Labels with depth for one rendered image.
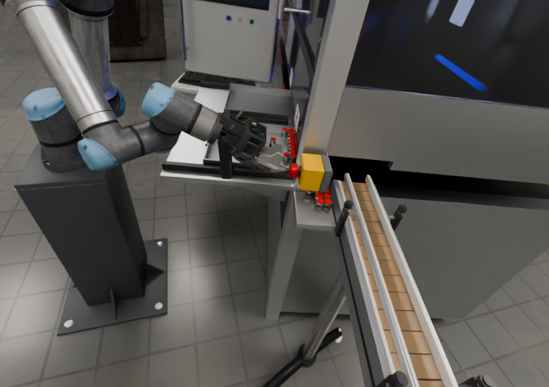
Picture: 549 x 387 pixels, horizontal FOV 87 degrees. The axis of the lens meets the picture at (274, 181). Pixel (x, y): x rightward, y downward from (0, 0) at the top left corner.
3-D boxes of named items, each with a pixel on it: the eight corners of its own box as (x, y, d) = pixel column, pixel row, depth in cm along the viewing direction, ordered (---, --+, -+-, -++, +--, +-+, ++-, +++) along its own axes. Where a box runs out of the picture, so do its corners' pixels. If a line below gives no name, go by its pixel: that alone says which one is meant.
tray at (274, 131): (303, 135, 112) (305, 127, 110) (310, 178, 93) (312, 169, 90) (216, 126, 110) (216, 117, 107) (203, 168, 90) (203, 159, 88)
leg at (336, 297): (314, 347, 130) (371, 242, 80) (316, 371, 123) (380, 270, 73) (294, 347, 129) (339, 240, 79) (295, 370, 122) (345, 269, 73)
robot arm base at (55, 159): (36, 173, 92) (23, 148, 85) (50, 147, 103) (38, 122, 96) (90, 170, 96) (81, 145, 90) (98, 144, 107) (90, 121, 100)
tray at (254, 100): (301, 98, 139) (302, 91, 136) (306, 125, 119) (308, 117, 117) (230, 90, 136) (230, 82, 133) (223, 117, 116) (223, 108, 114)
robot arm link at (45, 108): (30, 131, 92) (11, 91, 83) (76, 119, 100) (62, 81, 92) (45, 149, 87) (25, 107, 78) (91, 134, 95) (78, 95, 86)
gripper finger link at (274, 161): (297, 164, 70) (265, 148, 67) (284, 180, 74) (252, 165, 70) (296, 157, 73) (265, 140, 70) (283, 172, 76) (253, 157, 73)
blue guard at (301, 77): (281, 11, 232) (284, -16, 220) (301, 146, 85) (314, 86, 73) (280, 11, 232) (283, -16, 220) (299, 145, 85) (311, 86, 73)
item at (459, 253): (359, 128, 310) (391, 41, 253) (453, 326, 153) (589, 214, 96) (267, 118, 301) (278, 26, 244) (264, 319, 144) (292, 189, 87)
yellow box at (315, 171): (322, 175, 81) (328, 154, 77) (325, 193, 76) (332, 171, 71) (295, 173, 81) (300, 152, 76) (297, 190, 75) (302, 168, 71)
